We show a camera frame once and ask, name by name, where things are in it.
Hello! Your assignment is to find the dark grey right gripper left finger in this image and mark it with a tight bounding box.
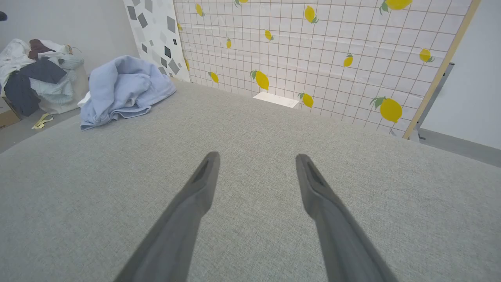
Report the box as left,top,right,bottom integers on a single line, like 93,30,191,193
114,152,221,282

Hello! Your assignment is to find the grey terrazzo pattern panel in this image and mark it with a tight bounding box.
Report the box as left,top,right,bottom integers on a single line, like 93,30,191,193
123,0,191,83

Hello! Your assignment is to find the lemon print grid panel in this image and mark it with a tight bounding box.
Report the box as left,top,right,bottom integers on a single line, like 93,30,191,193
173,0,483,140

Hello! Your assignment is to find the brown cardboard box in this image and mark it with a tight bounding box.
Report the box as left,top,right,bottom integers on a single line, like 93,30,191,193
0,97,22,129

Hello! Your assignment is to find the light blue polo shirt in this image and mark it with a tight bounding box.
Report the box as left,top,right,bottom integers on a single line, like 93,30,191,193
80,55,177,131

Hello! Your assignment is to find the pile of mixed clothes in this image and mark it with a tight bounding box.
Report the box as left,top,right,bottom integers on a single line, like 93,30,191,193
0,38,90,117

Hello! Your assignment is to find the yellow strap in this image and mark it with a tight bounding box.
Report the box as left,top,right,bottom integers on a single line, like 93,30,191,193
32,113,54,130

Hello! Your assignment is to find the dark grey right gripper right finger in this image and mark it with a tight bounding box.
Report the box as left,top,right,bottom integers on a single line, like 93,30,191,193
296,154,398,282

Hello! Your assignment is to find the white paper sheet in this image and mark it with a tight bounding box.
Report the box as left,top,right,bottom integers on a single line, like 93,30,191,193
253,92,300,108

